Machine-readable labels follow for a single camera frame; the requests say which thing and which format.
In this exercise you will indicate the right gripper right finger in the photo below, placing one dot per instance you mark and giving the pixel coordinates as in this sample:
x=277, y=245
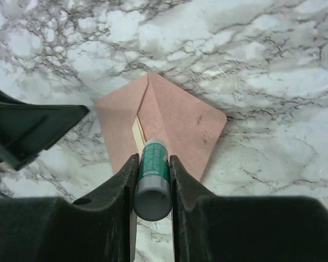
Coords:
x=208, y=227

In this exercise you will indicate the pink envelope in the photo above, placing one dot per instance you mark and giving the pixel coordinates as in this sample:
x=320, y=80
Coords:
x=189, y=127

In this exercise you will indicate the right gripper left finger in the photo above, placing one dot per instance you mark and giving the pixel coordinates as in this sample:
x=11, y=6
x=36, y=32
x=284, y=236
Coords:
x=100, y=226

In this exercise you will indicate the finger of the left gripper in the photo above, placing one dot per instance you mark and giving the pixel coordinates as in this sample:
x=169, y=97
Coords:
x=27, y=129

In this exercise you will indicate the green glue stick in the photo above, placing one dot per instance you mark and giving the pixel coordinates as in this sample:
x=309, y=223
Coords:
x=153, y=198

